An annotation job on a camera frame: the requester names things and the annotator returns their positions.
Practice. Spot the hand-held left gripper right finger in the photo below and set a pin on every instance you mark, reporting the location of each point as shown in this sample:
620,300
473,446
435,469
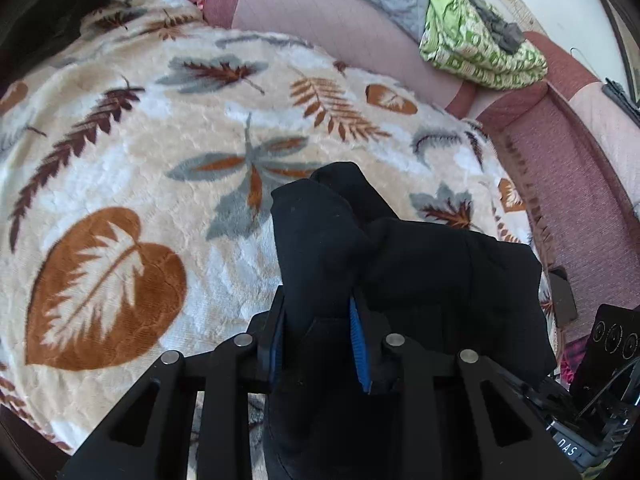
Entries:
359,347

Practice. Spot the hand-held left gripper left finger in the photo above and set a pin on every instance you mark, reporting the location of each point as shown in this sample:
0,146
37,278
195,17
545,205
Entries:
276,345

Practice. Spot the black pants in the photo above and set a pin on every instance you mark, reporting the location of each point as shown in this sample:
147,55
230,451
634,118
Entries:
325,240

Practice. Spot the black smartphone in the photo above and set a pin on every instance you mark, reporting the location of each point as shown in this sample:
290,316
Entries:
562,295

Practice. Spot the brown fringed sofa cover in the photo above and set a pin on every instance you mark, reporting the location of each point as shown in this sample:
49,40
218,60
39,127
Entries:
540,220

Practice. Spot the pink and red sofa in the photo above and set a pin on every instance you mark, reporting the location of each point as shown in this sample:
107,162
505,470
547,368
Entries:
575,185

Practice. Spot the leaf print fleece blanket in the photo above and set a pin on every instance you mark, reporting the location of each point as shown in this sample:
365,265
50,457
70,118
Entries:
150,160

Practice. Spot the dark grey gloves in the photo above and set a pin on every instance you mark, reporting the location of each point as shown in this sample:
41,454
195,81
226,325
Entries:
620,96

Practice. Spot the green patterned quilt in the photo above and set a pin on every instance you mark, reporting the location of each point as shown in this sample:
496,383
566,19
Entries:
465,55

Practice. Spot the dark grey cloth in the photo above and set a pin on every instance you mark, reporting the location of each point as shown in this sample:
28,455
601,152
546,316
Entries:
500,25

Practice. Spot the black garment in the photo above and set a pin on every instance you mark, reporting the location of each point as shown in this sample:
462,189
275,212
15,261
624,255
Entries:
45,20

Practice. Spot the large brown picture frame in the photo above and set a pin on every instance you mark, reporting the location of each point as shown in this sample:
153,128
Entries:
617,30

